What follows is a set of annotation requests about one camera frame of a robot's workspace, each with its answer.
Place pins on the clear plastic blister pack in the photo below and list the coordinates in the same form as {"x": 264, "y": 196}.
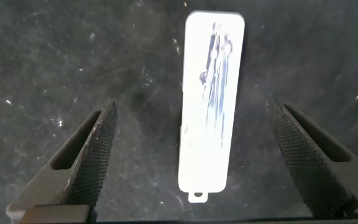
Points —
{"x": 210, "y": 93}

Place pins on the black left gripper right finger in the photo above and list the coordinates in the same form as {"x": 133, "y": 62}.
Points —
{"x": 309, "y": 161}

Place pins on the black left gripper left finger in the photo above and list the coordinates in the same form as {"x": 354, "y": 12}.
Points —
{"x": 82, "y": 168}

